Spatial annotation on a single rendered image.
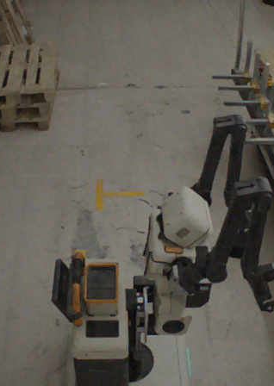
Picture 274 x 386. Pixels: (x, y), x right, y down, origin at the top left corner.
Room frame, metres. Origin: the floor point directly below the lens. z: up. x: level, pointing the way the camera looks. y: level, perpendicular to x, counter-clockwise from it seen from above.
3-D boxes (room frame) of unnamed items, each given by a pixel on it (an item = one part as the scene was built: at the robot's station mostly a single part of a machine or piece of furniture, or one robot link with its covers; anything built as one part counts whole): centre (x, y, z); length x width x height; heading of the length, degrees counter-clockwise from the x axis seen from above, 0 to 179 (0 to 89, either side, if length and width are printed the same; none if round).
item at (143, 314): (1.63, -0.13, 0.68); 0.28 x 0.27 x 0.25; 2
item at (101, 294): (1.56, 0.15, 0.87); 0.23 x 0.15 x 0.11; 2
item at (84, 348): (1.56, 0.13, 0.59); 0.55 x 0.34 x 0.83; 2
